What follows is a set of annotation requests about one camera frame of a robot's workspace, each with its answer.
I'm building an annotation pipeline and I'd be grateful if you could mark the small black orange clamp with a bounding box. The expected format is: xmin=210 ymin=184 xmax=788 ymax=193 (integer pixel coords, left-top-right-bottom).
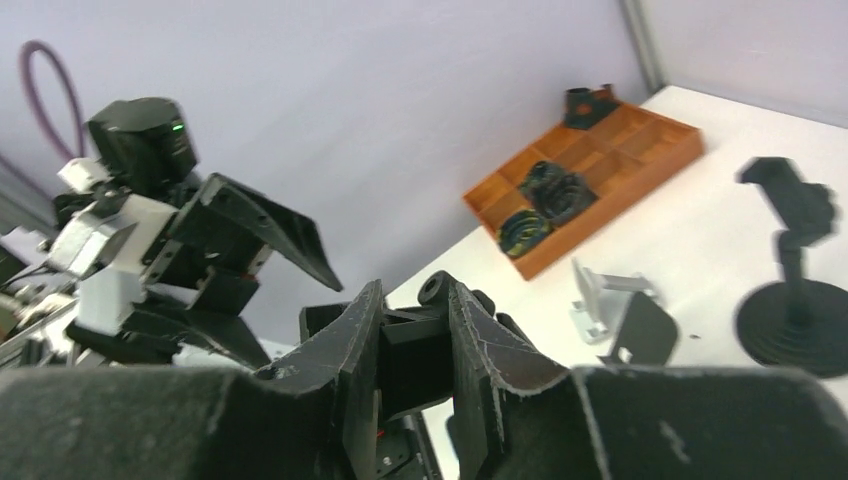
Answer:
xmin=563 ymin=83 xmax=620 ymax=130

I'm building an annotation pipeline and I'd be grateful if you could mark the black round object in tray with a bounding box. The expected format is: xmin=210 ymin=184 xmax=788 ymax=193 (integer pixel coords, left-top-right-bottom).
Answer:
xmin=518 ymin=160 xmax=598 ymax=227

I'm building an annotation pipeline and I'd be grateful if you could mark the aluminium frame rail left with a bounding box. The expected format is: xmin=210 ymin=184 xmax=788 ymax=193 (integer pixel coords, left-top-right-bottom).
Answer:
xmin=618 ymin=0 xmax=667 ymax=94

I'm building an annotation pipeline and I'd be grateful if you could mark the wooden compartment tray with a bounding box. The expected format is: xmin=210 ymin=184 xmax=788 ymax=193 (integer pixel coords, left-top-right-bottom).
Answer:
xmin=463 ymin=103 xmax=706 ymax=280

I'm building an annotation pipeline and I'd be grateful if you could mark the silver folding phone stand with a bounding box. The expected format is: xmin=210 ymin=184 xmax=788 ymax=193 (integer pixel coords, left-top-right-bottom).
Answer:
xmin=569 ymin=258 xmax=661 ymax=345

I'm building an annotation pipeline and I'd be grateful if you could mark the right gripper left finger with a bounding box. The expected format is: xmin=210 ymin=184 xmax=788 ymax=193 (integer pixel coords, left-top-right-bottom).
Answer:
xmin=1 ymin=280 xmax=383 ymax=479

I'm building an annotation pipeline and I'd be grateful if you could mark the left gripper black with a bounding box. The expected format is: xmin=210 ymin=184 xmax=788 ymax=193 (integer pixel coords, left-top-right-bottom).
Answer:
xmin=66 ymin=173 xmax=343 ymax=369

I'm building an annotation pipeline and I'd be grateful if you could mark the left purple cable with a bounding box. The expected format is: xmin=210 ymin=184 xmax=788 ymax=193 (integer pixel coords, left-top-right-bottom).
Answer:
xmin=18 ymin=40 xmax=87 ymax=160

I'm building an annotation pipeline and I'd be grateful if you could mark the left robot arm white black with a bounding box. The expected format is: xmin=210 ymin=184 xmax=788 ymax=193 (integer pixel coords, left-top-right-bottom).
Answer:
xmin=46 ymin=97 xmax=342 ymax=369

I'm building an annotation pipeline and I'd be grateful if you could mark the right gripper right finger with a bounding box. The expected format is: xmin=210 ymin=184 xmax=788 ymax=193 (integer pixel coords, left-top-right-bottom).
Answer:
xmin=449 ymin=284 xmax=847 ymax=479

